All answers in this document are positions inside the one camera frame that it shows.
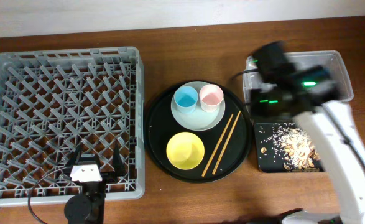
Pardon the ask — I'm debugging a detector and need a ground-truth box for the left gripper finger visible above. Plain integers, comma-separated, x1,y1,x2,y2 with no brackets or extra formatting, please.
112,144,126,176
65,146,81,167

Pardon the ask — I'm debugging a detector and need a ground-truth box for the food scraps and rice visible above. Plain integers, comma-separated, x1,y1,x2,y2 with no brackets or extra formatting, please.
258,123,323,172

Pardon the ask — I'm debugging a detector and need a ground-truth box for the yellow bowl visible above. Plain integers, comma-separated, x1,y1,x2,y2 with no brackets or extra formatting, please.
166,132,205,170

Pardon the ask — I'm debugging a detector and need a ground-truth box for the pink cup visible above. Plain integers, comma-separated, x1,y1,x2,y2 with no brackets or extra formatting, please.
199,84,224,113

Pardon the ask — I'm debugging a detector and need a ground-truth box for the blue cup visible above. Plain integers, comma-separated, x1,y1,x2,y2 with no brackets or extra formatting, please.
174,86,198,114

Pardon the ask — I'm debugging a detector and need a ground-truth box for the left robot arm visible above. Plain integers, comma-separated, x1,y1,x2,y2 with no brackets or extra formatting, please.
64,145,127,224

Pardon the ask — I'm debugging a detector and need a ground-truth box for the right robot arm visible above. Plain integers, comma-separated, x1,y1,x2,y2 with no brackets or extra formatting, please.
249,42,365,223

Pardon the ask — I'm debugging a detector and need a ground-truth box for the grey dishwasher rack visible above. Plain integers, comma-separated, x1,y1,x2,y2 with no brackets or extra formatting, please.
0,47,145,207

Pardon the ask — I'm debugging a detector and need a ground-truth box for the black rectangular tray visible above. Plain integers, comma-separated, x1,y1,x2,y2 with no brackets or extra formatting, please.
253,121,326,174

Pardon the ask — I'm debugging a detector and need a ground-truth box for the clear plastic bin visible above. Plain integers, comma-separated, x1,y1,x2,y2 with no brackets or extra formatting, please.
242,50,353,118

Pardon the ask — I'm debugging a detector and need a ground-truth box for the round black tray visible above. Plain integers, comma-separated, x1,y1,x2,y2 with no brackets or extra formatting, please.
144,83,253,183

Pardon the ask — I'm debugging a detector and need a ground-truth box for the wooden chopstick left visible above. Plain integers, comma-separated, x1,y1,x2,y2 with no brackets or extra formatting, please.
201,114,234,177

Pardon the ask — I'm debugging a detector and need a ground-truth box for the wooden chopstick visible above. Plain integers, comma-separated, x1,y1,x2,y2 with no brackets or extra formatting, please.
201,114,234,177
212,111,241,175

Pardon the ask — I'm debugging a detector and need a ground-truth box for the light grey plate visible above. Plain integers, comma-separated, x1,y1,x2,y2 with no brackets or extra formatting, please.
170,81,226,131

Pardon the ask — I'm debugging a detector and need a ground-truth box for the wooden chopstick right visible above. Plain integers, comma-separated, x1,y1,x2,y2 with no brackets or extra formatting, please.
212,111,241,175

